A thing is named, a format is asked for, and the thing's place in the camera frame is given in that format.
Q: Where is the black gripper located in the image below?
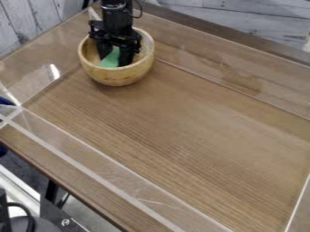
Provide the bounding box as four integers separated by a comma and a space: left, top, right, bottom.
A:
88, 0, 141, 66

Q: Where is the green rectangular block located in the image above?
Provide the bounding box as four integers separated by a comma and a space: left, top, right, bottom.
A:
97, 46, 120, 68

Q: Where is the light wooden bowl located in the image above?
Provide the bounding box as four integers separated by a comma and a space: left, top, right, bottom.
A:
77, 27, 155, 86

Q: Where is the blue object at edge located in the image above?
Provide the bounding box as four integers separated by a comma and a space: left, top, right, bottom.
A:
0, 96, 14, 106

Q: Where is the black table leg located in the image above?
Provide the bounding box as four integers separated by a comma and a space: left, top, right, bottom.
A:
45, 180, 58, 204

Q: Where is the clear acrylic tray wall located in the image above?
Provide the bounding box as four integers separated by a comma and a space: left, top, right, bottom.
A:
0, 5, 310, 232

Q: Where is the black cable loop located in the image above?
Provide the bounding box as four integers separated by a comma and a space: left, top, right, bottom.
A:
5, 202, 36, 232

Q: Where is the grey metal base plate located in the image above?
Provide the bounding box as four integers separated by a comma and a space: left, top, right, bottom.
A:
0, 188, 85, 232

